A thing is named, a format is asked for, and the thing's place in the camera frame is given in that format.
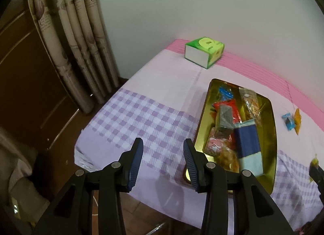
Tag brown wooden door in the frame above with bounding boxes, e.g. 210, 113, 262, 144
0, 10, 86, 154

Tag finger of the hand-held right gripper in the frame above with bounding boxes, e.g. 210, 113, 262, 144
309, 165, 324, 200

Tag beige cloth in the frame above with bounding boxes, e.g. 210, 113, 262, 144
0, 126, 51, 225

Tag pink striped cloth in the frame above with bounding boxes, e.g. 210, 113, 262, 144
166, 39, 324, 132

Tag light blue snack packet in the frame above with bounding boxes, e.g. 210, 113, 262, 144
282, 113, 296, 130

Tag grey snack packet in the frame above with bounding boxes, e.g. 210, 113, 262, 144
216, 105, 234, 130

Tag green tissue box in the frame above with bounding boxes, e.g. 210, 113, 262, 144
185, 36, 225, 69

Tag orange-brown snack packet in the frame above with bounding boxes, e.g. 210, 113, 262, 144
218, 146, 240, 173

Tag red snack packet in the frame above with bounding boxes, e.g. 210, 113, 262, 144
212, 99, 242, 147

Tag beige patterned curtain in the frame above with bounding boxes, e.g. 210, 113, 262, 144
27, 0, 120, 114

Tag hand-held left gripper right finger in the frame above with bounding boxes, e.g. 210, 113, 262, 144
183, 138, 291, 235

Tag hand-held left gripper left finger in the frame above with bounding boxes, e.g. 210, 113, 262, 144
34, 137, 144, 235

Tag small yellow candy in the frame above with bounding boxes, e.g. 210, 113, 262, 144
309, 154, 320, 182

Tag pink snack packet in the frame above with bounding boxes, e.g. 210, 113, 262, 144
205, 127, 229, 155

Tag small blue candy packet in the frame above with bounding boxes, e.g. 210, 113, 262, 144
218, 86, 233, 101

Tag blue and teal box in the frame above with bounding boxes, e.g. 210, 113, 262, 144
232, 120, 264, 177

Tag white cable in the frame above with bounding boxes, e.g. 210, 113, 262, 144
92, 194, 100, 217

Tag orange snack packet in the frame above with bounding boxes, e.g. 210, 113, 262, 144
293, 108, 302, 134

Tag gold metal tin tray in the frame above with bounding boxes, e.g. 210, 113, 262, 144
183, 78, 278, 195

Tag clear packet of nuts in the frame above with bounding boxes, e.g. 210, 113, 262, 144
238, 87, 262, 125

